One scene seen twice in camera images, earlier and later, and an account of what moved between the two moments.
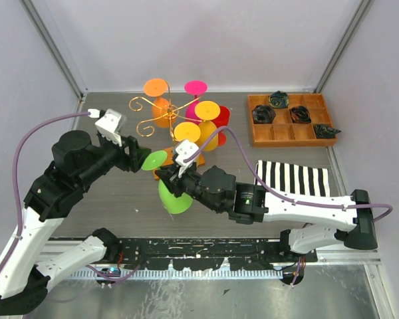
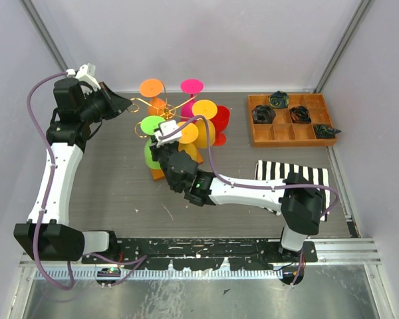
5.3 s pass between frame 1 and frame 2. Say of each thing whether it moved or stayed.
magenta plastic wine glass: moved
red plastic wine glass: stayed
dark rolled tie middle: stayed
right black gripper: moved
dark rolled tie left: stayed
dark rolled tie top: stayed
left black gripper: moved
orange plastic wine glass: moved
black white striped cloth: stayed
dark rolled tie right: stayed
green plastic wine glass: moved
